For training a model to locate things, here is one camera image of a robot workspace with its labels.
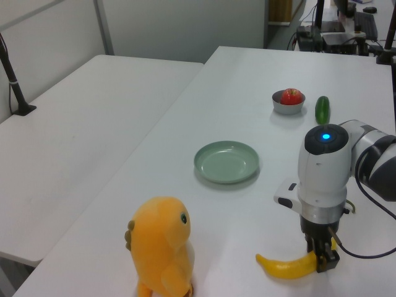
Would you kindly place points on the green cucumber toy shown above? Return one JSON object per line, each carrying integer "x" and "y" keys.
{"x": 322, "y": 108}

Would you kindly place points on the dark computer keyboard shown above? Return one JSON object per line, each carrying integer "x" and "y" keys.
{"x": 366, "y": 24}

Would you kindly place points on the black computer mouse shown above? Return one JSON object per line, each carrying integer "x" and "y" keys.
{"x": 369, "y": 10}

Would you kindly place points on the yellow cabinet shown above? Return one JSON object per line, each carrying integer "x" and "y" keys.
{"x": 280, "y": 12}

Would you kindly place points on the orange plush bird toy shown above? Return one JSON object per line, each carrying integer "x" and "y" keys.
{"x": 161, "y": 244}

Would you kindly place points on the green plastic plate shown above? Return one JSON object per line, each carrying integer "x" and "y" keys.
{"x": 226, "y": 164}

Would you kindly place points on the black electronics box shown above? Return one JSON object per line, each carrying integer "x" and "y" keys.
{"x": 343, "y": 43}

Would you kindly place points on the small grey bowl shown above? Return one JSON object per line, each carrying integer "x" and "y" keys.
{"x": 287, "y": 109}

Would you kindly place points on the yellow toy banana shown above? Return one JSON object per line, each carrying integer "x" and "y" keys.
{"x": 284, "y": 267}

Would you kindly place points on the red chili pepper toy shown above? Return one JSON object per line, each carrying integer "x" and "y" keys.
{"x": 352, "y": 207}

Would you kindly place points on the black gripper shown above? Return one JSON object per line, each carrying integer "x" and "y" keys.
{"x": 318, "y": 232}

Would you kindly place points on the red apple toy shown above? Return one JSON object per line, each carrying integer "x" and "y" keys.
{"x": 290, "y": 97}

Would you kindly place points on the black camera stand with clamp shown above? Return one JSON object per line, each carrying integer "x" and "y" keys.
{"x": 388, "y": 40}

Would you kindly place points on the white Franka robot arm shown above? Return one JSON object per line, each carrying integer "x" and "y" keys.
{"x": 321, "y": 173}

